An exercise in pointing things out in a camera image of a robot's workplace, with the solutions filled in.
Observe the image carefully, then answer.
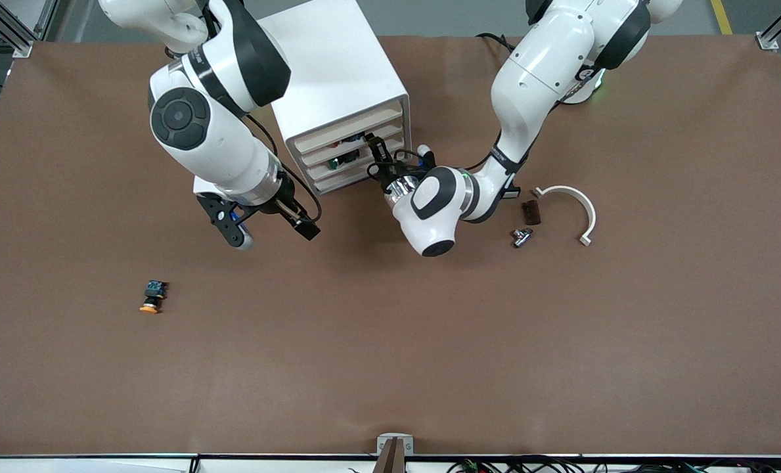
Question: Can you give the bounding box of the black left base cable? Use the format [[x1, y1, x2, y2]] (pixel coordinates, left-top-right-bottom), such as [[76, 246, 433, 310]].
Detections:
[[475, 31, 517, 55]]

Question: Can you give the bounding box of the white plastic drawer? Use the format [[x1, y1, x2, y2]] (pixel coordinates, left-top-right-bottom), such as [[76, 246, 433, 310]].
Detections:
[[308, 158, 391, 196], [288, 99, 407, 157], [294, 113, 408, 170], [301, 129, 409, 183]]

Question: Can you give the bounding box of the white half-ring clamp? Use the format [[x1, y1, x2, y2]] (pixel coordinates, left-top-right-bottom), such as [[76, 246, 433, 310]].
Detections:
[[532, 185, 598, 248]]

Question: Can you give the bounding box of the dark camera pole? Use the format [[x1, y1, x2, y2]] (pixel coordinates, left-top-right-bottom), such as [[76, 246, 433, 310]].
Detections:
[[372, 438, 407, 473]]

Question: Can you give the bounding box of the white drawer cabinet shell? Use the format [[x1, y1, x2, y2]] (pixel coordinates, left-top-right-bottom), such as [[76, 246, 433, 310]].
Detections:
[[257, 0, 413, 198]]

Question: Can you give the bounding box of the grey metal bracket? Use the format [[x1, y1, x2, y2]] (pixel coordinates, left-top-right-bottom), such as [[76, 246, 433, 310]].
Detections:
[[376, 434, 415, 456]]

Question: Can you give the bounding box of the brown paper table cover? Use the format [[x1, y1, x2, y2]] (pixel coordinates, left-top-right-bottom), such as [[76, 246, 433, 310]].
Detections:
[[0, 33, 781, 458]]

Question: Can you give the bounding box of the yellow push button blue back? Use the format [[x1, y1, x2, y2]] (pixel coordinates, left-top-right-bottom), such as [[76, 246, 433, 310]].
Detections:
[[139, 280, 169, 315]]

